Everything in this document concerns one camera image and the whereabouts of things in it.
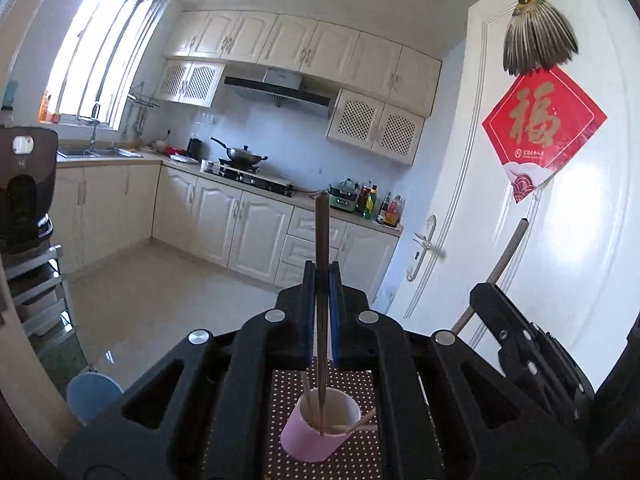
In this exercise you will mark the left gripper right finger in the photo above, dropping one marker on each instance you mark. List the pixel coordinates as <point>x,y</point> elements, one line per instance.
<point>335,304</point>

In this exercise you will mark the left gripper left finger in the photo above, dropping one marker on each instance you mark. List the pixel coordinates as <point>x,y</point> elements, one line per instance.
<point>309,303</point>

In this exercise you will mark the dark wooden chopstick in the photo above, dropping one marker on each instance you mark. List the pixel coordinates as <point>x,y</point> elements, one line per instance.
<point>322,279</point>

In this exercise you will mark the upper kitchen cabinets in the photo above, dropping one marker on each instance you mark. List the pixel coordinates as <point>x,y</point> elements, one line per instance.
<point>383,91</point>

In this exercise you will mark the kitchen cabinets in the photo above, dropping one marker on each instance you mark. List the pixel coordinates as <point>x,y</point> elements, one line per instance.
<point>383,91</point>
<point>102,207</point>

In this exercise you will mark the lower kitchen cabinets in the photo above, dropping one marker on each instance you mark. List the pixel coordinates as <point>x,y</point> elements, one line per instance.
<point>102,207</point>

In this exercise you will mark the dark sauce bottle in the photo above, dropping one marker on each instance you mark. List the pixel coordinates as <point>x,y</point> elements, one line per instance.
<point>382,212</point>

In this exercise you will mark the orange bottle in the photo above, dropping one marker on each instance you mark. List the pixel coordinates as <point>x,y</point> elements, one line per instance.
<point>393,211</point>

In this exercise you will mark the green bottle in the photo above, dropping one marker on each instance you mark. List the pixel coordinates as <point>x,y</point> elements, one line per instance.
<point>370,202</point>

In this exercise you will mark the green electric cooker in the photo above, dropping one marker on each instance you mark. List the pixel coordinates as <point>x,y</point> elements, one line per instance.
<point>343,195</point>

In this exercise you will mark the wooden chopstick in cup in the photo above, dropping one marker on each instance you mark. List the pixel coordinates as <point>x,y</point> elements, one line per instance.
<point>348,429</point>
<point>307,397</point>

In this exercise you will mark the white door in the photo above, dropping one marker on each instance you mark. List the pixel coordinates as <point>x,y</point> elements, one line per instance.
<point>576,271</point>

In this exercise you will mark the gas stove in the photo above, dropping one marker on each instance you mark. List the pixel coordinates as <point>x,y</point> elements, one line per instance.
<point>251,176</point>

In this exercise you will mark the black wok with lid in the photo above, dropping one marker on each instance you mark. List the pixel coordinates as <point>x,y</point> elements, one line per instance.
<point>241,156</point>

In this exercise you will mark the pink cup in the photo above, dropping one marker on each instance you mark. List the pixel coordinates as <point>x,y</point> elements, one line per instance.
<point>304,442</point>

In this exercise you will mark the brown polka dot tablecloth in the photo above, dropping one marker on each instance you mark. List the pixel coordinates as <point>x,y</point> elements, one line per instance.
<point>360,430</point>

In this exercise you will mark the black kettle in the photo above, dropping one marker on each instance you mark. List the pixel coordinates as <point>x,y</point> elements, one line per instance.
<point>194,149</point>

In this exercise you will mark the black range hood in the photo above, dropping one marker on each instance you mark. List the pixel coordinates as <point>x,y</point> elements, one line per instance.
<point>279,94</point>

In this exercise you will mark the red fu door poster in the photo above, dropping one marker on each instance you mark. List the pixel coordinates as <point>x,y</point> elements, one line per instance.
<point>538,126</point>

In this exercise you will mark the blue plastic stool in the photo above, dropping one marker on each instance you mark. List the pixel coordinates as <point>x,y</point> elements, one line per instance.
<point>89,394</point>

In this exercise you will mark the metal shelf rack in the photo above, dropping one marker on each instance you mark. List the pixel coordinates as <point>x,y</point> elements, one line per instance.
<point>39,290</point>

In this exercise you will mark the sink faucet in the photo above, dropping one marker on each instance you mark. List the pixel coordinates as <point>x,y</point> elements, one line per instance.
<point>94,127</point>

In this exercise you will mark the window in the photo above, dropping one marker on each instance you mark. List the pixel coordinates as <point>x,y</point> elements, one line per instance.
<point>92,73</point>

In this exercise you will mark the black air fryer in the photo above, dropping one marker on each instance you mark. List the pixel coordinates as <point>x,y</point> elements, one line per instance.
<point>28,170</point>

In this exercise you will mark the feather fan on door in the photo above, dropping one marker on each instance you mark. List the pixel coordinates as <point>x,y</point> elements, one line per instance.
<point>538,37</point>

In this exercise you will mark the silver door handle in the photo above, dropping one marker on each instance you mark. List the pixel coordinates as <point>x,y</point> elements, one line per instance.
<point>424,246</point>

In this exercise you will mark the wall utensil rack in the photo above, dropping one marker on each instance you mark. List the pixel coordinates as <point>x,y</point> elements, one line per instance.
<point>139,106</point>

